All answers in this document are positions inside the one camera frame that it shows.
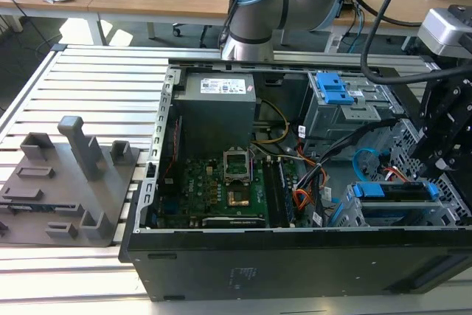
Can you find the hard disk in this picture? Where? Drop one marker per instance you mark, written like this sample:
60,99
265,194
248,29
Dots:
398,210

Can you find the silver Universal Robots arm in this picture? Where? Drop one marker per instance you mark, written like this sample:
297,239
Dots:
254,9

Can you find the metal disk bay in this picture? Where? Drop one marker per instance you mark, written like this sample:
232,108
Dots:
451,200

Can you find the black RAM slot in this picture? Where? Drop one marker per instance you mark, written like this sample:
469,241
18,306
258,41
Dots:
271,193

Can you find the grey metal drive cage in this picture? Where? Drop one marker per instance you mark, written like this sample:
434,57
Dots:
332,119

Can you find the blue drive cage latch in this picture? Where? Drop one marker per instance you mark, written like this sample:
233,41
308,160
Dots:
333,88

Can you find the wooden desk with laptop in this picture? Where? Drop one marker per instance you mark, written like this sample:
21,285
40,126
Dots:
402,12

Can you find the installed RAM stick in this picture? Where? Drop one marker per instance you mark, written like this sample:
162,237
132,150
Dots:
285,193

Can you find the CPU socket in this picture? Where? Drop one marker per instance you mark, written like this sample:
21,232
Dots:
237,198

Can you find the black expansion card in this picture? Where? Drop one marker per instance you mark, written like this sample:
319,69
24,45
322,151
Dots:
236,222

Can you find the grey power supply unit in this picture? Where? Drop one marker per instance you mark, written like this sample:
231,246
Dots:
214,119

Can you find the black open PC case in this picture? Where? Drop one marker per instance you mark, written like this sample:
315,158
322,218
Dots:
258,270

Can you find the green motherboard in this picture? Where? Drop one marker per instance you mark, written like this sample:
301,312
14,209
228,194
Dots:
206,189

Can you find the grey parts rack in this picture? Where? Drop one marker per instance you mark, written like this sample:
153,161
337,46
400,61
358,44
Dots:
73,197

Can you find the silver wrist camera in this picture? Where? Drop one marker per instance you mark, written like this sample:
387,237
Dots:
442,32

